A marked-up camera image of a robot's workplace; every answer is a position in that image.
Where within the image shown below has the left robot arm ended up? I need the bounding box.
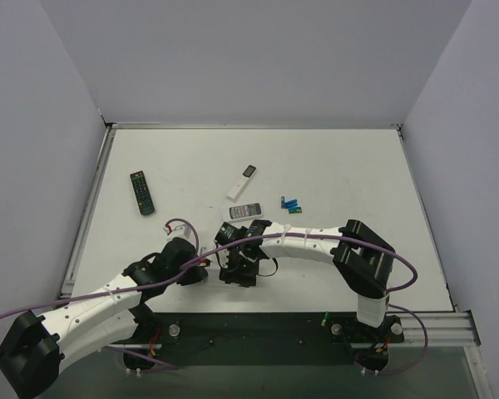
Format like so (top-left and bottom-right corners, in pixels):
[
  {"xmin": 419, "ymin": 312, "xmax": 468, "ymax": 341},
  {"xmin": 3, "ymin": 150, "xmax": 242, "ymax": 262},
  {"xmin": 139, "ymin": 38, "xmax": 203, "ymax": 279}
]
[{"xmin": 0, "ymin": 238, "xmax": 196, "ymax": 398}]

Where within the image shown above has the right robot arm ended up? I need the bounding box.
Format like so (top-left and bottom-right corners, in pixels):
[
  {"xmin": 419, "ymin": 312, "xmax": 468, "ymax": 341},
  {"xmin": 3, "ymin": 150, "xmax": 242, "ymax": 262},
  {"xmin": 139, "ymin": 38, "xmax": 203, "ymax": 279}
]
[{"xmin": 214, "ymin": 219, "xmax": 394, "ymax": 328}]

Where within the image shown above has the white grey AC remote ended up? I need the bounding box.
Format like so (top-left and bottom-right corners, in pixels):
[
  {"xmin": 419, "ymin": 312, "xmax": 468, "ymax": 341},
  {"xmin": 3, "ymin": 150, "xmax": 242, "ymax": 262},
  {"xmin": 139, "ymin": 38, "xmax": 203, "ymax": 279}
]
[{"xmin": 222, "ymin": 203, "xmax": 264, "ymax": 223}]

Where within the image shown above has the black TV remote control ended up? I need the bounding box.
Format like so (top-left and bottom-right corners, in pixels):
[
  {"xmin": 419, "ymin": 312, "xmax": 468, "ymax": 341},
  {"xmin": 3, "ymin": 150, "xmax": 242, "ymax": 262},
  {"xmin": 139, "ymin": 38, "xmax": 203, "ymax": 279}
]
[{"xmin": 130, "ymin": 170, "xmax": 156, "ymax": 216}]

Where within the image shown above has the slim white remote control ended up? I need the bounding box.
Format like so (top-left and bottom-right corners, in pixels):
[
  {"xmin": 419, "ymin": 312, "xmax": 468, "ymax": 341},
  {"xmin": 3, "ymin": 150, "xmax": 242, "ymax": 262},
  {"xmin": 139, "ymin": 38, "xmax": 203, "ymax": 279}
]
[{"xmin": 226, "ymin": 165, "xmax": 257, "ymax": 201}]

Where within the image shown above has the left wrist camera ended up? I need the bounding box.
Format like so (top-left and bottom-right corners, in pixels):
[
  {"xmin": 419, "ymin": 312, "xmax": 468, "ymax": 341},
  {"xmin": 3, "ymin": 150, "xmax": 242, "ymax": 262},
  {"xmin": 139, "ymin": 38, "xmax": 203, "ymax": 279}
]
[{"xmin": 164, "ymin": 224, "xmax": 193, "ymax": 241}]

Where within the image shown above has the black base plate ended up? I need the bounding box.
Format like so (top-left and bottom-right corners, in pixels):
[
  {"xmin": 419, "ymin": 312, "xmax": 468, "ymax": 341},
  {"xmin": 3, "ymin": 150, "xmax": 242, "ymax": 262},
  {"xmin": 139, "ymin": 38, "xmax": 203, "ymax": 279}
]
[{"xmin": 123, "ymin": 312, "xmax": 404, "ymax": 367}]

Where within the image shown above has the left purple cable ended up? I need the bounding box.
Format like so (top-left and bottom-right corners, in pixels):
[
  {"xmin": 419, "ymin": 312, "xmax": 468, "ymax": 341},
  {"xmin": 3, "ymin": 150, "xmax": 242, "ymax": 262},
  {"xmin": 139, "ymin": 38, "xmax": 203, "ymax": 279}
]
[{"xmin": 0, "ymin": 218, "xmax": 200, "ymax": 373}]

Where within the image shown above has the aluminium frame rail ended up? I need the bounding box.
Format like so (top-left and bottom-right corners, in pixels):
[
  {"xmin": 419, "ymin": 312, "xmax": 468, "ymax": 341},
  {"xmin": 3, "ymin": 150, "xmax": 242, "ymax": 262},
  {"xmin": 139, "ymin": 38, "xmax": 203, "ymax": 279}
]
[{"xmin": 394, "ymin": 311, "xmax": 482, "ymax": 347}]

